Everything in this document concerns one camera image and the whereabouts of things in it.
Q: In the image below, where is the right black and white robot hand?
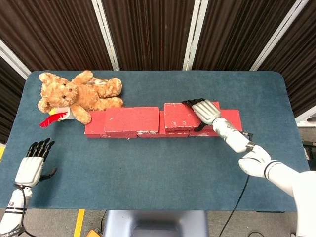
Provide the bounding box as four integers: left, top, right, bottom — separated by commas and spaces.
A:
181, 98, 222, 132

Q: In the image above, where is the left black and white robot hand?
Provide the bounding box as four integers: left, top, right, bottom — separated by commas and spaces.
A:
14, 137, 57, 187

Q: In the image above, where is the red brick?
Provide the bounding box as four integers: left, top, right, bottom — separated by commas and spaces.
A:
84, 110, 138, 138
189, 109, 244, 138
163, 101, 220, 132
104, 106, 160, 137
137, 110, 191, 138

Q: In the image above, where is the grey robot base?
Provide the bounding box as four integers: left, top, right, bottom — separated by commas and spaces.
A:
103, 209, 209, 237

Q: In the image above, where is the red feather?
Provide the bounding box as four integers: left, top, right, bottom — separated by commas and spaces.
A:
39, 111, 69, 129

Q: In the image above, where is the white paper cup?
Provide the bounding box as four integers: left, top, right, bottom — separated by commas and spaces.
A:
59, 106, 75, 121

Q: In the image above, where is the blue table cloth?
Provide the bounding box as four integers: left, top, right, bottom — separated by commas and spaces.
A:
0, 71, 311, 213

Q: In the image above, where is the brown pleated partition panel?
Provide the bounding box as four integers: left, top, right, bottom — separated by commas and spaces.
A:
256, 0, 316, 119
194, 0, 296, 72
102, 0, 198, 72
0, 0, 116, 75

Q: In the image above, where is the brown teddy bear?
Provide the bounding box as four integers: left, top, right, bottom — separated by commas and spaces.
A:
37, 70, 124, 125

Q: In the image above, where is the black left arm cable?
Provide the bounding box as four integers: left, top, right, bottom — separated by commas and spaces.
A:
13, 184, 35, 237

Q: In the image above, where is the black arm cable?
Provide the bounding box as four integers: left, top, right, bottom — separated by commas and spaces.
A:
218, 132, 264, 237
13, 184, 35, 237

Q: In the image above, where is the white partition post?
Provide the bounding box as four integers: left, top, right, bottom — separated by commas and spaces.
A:
91, 0, 120, 72
0, 39, 32, 80
249, 0, 303, 72
182, 0, 209, 72

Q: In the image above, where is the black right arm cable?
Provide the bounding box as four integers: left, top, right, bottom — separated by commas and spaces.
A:
218, 132, 264, 237

